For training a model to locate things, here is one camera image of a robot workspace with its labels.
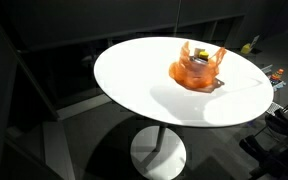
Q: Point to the orange plastic bag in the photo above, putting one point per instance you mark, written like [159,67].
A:
[192,75]

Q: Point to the yellow capped item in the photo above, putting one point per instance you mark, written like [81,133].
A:
[203,54]

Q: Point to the yellow background object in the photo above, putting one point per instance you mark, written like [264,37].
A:
[246,49]

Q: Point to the perforated metal plate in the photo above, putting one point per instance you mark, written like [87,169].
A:
[274,107]

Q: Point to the black clamp stand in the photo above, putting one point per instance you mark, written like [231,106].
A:
[277,150]

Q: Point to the white table pedestal base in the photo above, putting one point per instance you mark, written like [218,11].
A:
[157,156]

